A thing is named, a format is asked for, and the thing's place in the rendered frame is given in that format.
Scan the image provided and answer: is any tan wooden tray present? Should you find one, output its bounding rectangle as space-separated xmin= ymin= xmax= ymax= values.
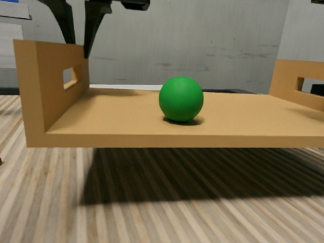
xmin=12 ymin=38 xmax=324 ymax=147

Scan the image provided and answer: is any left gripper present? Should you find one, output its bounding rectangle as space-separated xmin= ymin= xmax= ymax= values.
xmin=38 ymin=0 xmax=150 ymax=58

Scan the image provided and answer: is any green ball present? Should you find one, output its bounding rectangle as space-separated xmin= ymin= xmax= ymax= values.
xmin=158 ymin=76 xmax=204 ymax=122

